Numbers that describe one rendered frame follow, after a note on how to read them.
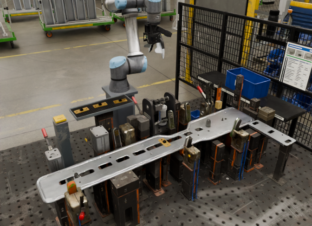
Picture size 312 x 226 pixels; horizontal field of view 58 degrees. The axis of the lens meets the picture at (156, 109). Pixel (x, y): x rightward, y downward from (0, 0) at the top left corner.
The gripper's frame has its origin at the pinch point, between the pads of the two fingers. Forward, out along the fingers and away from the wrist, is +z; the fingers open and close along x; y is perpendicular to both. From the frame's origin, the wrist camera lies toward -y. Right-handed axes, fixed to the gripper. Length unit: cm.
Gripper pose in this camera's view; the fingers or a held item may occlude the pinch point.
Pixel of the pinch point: (157, 55)
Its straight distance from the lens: 171.3
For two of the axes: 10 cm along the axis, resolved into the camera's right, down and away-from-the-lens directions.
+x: 5.4, 4.0, -7.4
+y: -8.4, 2.6, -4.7
